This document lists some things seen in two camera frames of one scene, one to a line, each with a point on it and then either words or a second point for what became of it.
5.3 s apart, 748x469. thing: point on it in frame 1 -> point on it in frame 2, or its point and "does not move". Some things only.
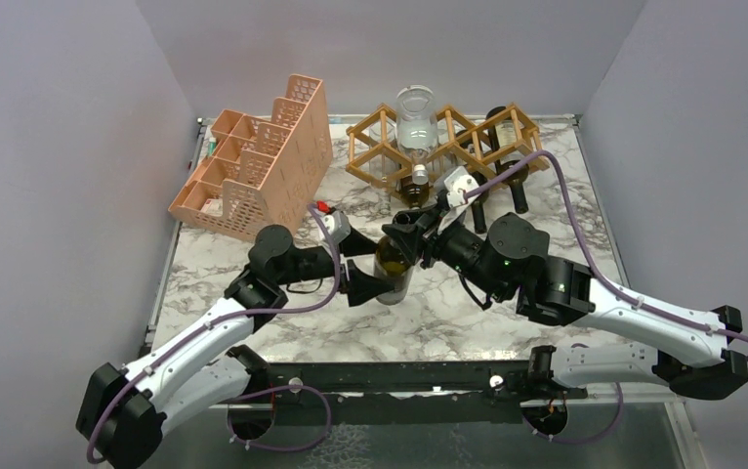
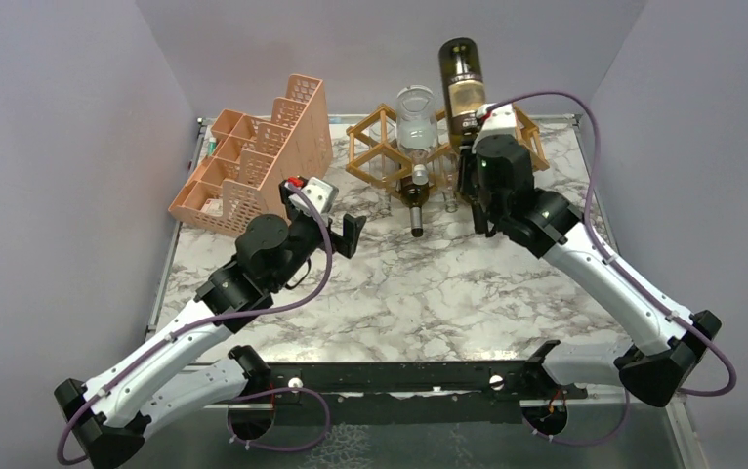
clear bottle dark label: (418, 128) does not move
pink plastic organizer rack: (260, 169) does not move
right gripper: (409, 233) -> (467, 161)
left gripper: (360, 286) -> (347, 242)
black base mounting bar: (403, 393) does not move
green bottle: (392, 265) -> (461, 67)
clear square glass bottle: (383, 153) does not move
